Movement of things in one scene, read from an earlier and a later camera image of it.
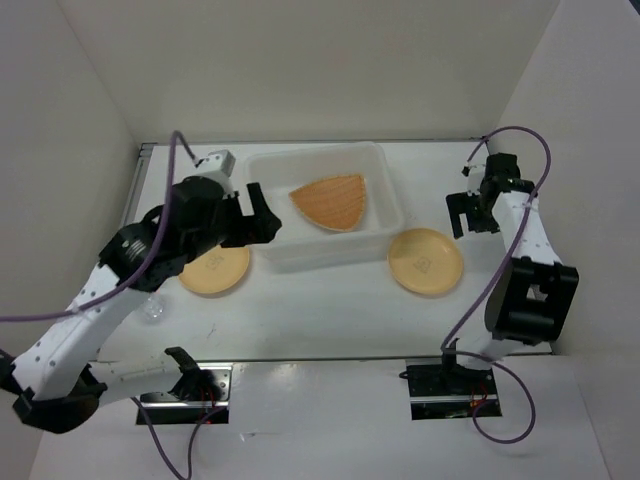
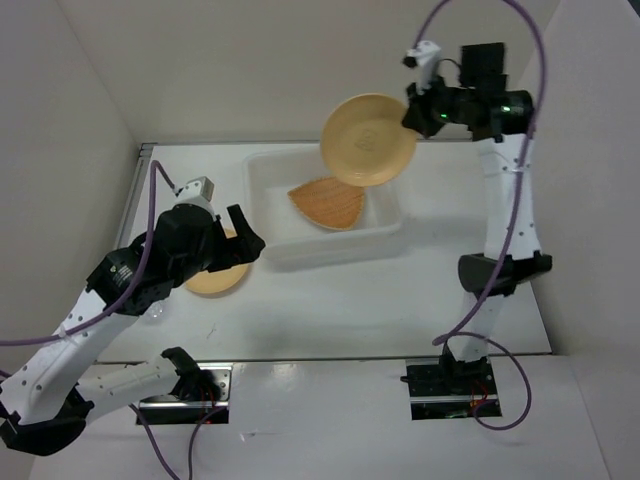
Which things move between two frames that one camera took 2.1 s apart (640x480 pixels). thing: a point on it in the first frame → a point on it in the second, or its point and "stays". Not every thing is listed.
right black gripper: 462,203 → 417,115
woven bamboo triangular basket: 335,202 stays
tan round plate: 216,272 stays
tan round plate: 424,261 → 365,141
